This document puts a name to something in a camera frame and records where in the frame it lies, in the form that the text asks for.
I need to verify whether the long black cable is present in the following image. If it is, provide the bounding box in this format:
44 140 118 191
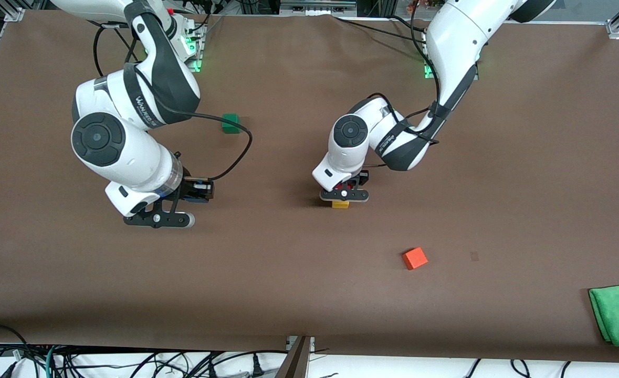
52 349 289 378

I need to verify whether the aluminium frame rail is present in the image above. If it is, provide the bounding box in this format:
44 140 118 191
280 0 357 10

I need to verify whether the black looped cable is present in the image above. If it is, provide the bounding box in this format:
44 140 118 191
0 324 29 368

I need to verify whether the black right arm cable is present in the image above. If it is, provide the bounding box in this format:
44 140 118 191
93 24 253 182

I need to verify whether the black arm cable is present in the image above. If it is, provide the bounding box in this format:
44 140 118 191
364 0 449 145
93 24 253 182

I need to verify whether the orange block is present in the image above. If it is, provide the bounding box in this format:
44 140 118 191
402 247 429 270

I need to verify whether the black base cable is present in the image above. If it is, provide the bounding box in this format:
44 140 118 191
333 16 428 44

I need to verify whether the brown table cover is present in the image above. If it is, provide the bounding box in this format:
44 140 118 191
0 10 619 363

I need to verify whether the dark metal bar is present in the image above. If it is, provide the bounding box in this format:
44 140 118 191
275 337 312 378

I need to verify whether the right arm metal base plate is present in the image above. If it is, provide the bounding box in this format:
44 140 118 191
183 21 205 73

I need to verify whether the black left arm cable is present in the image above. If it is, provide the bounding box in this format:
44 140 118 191
364 0 449 145

